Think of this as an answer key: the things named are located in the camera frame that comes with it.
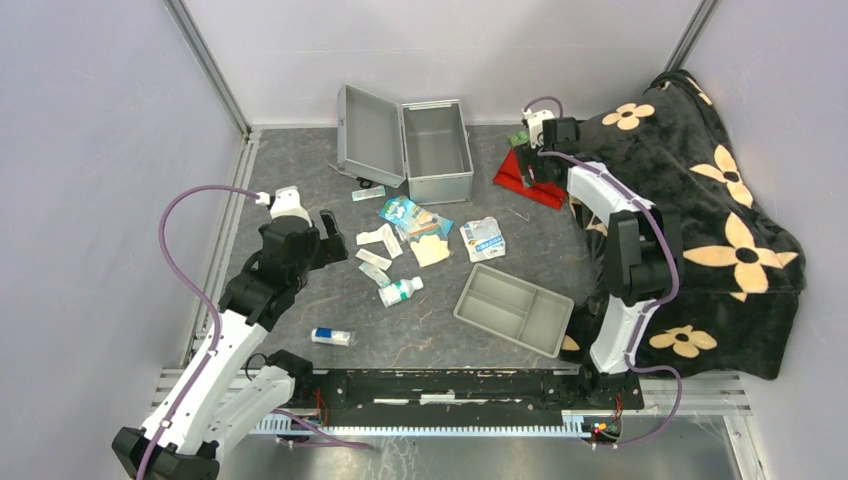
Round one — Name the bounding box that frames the white bandage strip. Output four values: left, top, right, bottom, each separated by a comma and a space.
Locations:
355, 224, 403, 259

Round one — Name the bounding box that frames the white gauze packet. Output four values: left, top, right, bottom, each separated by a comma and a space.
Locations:
460, 216, 506, 263

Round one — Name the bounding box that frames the blue white small box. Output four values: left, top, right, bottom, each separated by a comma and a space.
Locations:
310, 327, 355, 347

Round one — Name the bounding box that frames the black floral blanket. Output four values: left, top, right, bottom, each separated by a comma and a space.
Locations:
564, 70, 805, 380

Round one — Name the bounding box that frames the small green packet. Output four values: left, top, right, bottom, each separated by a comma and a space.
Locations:
507, 130, 529, 147

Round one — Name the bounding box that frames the small teal strip packet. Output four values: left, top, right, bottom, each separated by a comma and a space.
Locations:
351, 186, 386, 202

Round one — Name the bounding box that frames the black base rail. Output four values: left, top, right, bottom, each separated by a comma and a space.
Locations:
286, 368, 645, 427

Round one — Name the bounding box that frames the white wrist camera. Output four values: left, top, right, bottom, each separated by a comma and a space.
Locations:
254, 186, 313, 225
522, 108, 555, 148

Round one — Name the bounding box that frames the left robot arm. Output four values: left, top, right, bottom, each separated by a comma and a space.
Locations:
112, 209, 348, 479

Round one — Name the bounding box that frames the grey divider tray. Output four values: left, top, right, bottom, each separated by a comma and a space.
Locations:
453, 264, 575, 358

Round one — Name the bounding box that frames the teal wrapped swab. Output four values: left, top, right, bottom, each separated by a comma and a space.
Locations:
358, 262, 392, 288

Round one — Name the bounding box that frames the white wrapped plaster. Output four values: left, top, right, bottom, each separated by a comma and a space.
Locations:
355, 248, 392, 271

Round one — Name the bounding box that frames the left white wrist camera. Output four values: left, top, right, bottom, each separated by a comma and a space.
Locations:
254, 186, 313, 225

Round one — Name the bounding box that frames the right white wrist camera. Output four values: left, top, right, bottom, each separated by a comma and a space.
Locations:
522, 108, 555, 148

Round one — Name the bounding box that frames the red first aid pouch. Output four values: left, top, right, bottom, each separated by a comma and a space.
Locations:
492, 148, 570, 211

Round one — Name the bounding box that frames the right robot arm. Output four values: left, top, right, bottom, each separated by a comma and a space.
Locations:
515, 110, 684, 408

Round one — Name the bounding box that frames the white green-label bottle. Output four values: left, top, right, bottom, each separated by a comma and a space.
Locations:
378, 276, 423, 308

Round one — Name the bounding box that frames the grey metal case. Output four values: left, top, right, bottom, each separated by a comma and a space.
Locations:
337, 84, 474, 205

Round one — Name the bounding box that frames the blue cotton ball bag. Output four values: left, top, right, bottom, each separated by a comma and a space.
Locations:
379, 195, 454, 241

